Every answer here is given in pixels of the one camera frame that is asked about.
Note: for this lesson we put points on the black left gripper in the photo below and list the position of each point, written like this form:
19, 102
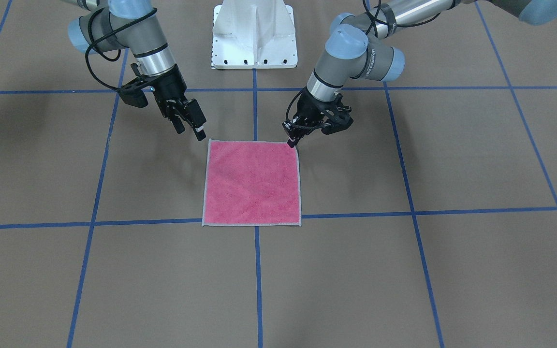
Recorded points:
313, 109

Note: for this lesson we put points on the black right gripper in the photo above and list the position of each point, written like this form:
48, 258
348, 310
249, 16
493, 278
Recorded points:
168, 88

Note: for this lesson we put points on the pink and grey towel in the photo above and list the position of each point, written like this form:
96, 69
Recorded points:
252, 183

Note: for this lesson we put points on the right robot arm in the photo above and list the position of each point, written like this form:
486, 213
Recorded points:
114, 25

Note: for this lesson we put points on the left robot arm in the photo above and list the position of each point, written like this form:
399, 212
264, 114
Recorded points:
407, 43

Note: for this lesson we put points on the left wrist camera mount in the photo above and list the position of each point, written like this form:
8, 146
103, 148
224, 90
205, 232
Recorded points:
337, 115

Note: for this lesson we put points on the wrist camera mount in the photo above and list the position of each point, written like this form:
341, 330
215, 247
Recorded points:
132, 93
337, 115

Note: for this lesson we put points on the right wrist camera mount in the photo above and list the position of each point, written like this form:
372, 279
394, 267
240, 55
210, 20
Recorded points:
132, 93

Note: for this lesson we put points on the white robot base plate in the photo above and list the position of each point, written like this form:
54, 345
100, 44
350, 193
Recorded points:
254, 34

